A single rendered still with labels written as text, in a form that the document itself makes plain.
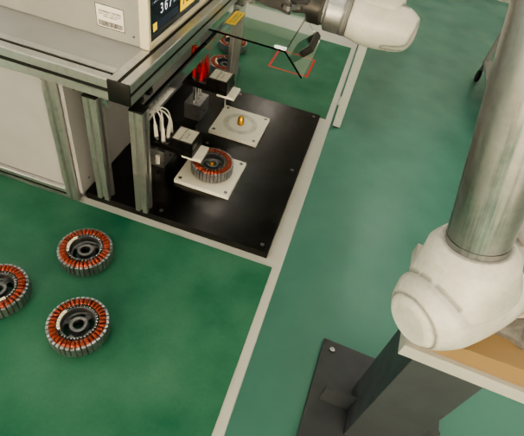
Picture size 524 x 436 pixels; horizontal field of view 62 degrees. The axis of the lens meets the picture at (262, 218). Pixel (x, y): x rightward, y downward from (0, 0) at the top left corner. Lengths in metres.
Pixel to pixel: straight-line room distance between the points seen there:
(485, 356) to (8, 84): 1.12
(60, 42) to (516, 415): 1.94
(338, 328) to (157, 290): 1.07
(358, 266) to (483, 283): 1.39
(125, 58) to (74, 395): 0.63
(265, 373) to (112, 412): 0.94
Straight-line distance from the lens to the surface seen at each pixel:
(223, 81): 1.28
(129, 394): 0.87
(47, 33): 1.03
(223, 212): 1.09
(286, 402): 1.70
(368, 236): 2.26
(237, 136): 1.31
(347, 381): 1.77
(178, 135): 1.14
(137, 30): 0.97
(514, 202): 0.70
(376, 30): 1.07
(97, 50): 0.97
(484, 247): 0.74
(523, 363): 1.07
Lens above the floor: 1.56
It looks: 46 degrees down
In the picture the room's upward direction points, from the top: 13 degrees clockwise
